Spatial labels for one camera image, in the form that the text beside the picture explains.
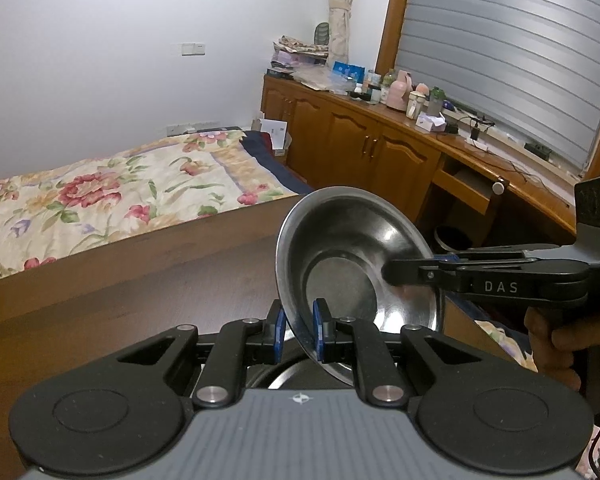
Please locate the clear plastic bags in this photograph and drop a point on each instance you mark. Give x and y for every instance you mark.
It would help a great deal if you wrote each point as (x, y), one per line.
(325, 79)

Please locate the green capped bottle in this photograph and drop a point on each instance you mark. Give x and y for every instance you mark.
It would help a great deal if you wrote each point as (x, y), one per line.
(436, 101)

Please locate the black waste bin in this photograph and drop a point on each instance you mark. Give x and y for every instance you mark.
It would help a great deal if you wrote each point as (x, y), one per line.
(450, 237)

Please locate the grey window blind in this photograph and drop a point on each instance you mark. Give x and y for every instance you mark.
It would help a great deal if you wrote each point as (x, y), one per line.
(505, 50)

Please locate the person's right hand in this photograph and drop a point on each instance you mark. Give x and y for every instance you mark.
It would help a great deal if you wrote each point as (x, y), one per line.
(555, 345)

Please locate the pink thermos jug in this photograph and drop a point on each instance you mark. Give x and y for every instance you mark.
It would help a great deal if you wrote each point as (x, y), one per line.
(399, 91)

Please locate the white tissue box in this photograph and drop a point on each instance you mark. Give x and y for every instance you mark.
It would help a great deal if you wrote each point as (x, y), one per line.
(430, 122)

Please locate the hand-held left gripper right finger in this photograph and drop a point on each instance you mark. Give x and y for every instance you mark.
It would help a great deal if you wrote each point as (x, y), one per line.
(319, 332)

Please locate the beige tied curtain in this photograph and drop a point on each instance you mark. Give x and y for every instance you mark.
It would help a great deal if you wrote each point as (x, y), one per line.
(340, 15)

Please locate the wooden cabinet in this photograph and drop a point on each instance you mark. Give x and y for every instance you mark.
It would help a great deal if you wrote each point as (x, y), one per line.
(350, 140)

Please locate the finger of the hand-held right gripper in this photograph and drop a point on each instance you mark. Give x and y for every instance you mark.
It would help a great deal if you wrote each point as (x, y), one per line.
(410, 270)
(505, 250)

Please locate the white envelope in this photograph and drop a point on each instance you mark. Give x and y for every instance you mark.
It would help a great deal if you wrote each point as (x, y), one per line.
(275, 134)

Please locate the stainless steel bowl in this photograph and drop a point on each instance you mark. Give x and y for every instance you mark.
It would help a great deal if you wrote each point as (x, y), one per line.
(340, 240)
(300, 376)

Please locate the small glass jar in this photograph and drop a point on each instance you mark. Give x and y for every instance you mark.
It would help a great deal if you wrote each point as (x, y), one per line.
(372, 85)

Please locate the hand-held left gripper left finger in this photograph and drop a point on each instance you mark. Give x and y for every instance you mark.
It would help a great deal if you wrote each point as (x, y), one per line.
(279, 332)

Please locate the open wooden drawer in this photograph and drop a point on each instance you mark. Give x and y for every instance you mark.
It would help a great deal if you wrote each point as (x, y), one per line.
(462, 187)

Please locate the black power strip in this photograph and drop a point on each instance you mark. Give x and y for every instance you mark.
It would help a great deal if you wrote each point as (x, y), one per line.
(537, 150)

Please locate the floral blanket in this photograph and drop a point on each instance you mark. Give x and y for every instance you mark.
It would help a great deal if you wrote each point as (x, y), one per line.
(105, 195)

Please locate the white charger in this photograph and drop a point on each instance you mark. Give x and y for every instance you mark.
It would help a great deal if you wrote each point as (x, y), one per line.
(479, 144)

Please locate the white wall switch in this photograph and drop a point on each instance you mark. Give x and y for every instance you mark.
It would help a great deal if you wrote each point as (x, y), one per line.
(193, 49)

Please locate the blue box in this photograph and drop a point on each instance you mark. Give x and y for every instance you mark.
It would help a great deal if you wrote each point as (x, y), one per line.
(347, 69)

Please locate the pile of clothes and papers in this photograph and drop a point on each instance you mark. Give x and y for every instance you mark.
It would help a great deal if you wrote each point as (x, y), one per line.
(297, 52)

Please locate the wooden window frame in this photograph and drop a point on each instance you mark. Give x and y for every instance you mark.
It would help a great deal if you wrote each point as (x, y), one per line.
(392, 20)

